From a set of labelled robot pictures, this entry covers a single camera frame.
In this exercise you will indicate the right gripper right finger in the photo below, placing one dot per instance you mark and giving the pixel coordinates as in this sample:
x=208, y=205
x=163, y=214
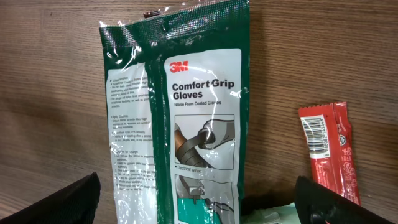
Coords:
x=315, y=203

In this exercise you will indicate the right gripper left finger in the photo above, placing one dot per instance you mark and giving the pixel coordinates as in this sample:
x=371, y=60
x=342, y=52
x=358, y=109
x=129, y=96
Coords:
x=73, y=204

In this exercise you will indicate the red white tube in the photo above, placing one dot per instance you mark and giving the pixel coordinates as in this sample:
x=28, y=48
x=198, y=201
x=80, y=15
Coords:
x=328, y=135

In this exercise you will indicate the green package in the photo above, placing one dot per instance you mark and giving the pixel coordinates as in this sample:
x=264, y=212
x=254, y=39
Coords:
x=177, y=97

